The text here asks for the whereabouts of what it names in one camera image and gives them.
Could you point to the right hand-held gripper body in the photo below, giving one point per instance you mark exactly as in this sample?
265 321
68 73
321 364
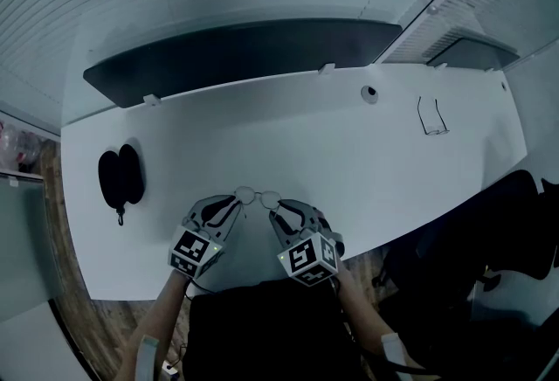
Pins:
310 259

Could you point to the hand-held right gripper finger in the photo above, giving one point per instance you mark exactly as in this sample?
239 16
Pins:
305 211
279 230

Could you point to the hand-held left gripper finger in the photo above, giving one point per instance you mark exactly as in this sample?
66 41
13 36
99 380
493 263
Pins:
231 222
198 209

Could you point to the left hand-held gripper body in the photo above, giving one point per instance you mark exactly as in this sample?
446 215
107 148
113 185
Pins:
194 250

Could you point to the black rectangular-frame glasses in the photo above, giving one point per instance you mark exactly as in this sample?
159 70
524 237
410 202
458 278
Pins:
438 131

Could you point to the person's right forearm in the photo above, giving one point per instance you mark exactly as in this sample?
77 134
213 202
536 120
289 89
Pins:
362 313

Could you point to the person's left forearm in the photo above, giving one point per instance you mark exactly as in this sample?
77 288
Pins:
153 318

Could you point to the black zipped glasses case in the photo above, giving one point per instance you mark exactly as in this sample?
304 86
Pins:
120 178

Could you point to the person's black clothing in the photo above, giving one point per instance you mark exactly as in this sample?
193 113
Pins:
271 327

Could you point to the long dark desk divider panel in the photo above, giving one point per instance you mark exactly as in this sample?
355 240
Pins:
227 56

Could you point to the black office chair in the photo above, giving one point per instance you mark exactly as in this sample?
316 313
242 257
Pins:
471 239

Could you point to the frosted glass partition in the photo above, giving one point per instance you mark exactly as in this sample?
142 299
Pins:
22 248

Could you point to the short dark desk divider panel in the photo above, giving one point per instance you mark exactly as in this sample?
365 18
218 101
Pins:
476 53

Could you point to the round white blind knob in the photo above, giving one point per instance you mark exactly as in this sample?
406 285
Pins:
432 9

